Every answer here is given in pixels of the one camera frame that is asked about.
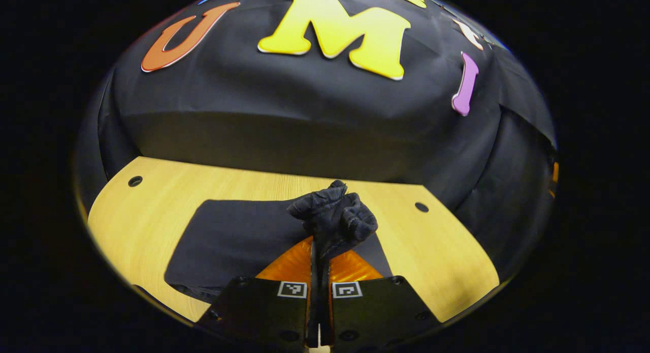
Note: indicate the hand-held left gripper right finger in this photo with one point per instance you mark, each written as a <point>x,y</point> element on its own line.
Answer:
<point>381,312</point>

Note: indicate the black jeans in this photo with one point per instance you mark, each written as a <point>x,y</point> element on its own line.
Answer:
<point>238,241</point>

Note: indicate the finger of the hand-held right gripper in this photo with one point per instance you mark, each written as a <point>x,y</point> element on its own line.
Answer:
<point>554,172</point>

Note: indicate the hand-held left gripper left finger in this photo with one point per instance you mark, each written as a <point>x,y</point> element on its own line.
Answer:
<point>264,312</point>

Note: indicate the black backdrop cloth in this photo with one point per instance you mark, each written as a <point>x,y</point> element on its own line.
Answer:
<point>304,124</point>

